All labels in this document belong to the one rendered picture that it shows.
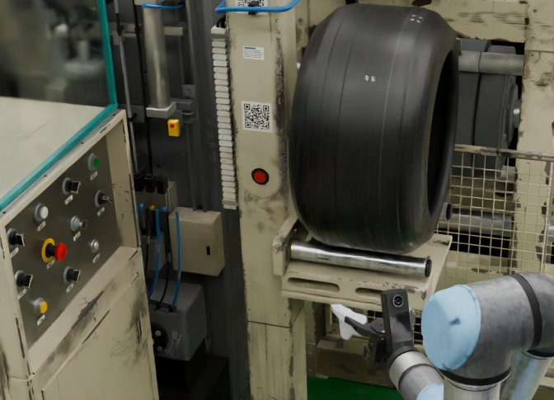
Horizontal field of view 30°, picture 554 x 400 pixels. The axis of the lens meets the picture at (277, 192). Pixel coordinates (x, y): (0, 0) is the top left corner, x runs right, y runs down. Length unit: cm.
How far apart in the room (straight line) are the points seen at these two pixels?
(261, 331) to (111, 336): 46
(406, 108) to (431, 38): 20
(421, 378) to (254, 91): 90
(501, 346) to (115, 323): 121
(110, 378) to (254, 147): 65
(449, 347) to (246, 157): 112
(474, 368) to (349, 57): 90
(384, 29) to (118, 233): 83
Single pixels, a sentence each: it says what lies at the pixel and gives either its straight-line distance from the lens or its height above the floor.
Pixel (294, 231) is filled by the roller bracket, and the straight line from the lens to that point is 254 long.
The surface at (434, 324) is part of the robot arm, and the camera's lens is 156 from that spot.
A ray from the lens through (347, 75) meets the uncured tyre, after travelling 222.
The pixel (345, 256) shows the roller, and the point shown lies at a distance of 247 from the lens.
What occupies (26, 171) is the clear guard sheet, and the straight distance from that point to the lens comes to 213.
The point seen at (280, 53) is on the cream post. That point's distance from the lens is 238.
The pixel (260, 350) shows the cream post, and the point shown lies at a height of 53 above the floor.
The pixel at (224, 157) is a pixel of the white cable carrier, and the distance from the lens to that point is 255.
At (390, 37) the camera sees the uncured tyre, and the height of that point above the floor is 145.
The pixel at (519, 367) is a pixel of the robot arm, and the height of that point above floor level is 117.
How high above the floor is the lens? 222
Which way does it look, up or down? 28 degrees down
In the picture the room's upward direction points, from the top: 3 degrees counter-clockwise
